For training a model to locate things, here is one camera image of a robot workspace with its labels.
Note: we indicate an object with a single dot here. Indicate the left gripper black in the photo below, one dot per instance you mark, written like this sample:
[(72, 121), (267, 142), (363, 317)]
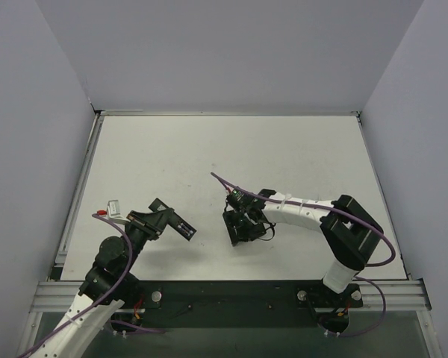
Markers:
[(145, 222)]

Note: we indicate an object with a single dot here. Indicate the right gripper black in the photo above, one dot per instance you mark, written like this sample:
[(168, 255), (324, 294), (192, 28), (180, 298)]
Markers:
[(243, 222)]

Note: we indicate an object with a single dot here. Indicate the dark AAA battery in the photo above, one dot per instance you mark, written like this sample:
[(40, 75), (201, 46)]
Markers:
[(185, 230)]

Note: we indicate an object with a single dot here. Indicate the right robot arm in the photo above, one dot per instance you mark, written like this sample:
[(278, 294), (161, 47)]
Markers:
[(348, 229)]

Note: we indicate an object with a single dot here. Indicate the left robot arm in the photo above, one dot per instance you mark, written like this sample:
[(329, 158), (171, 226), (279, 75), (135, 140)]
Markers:
[(107, 286)]

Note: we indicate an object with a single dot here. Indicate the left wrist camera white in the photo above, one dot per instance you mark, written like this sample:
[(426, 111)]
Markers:
[(112, 213)]

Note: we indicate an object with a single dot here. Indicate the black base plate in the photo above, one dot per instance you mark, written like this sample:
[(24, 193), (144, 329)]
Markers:
[(232, 304)]

